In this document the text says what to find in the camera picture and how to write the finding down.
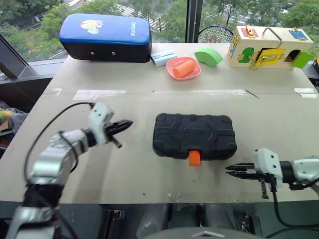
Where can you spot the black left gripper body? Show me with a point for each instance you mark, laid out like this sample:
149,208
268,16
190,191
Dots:
111,129

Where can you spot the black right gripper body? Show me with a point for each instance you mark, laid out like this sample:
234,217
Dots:
264,179

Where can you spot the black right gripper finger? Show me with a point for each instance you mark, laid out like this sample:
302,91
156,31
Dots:
245,175
243,167

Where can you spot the black plastic tool case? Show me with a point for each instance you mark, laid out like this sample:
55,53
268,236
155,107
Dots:
194,134

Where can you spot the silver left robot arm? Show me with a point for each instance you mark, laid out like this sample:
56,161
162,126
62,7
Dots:
49,159

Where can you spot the white tape patch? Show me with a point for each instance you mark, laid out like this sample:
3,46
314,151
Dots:
306,92
99,94

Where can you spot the grey rounded cylinder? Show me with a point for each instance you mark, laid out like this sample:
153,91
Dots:
152,221
219,215

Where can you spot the pink shallow dish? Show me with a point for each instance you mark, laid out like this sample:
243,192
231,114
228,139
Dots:
170,65

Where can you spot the light blue small box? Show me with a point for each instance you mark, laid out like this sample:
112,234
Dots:
162,57

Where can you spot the orange cylinder block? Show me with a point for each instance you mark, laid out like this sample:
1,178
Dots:
184,67

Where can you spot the grey rounded dome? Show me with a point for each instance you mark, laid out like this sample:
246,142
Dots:
174,234

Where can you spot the blue black padded cushion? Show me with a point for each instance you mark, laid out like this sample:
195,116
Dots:
104,32

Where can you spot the clear plastic bag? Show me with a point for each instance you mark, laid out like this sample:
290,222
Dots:
12,122

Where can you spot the green arch block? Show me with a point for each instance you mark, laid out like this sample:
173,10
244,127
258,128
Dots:
210,56

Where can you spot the black box with yellow mark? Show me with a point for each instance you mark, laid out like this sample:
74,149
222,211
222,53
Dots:
316,72

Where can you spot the black round mesh chair back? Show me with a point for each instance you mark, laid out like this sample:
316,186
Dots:
215,31

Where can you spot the wooden latch puzzle box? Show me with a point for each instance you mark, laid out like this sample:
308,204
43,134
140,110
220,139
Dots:
271,37

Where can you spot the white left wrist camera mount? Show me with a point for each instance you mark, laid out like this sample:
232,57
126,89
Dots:
98,119

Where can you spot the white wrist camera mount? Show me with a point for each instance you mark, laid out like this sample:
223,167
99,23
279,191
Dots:
266,161
98,119

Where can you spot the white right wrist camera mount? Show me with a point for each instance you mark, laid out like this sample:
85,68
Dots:
266,161

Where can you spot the dark window frame post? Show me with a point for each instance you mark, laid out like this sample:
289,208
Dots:
194,20

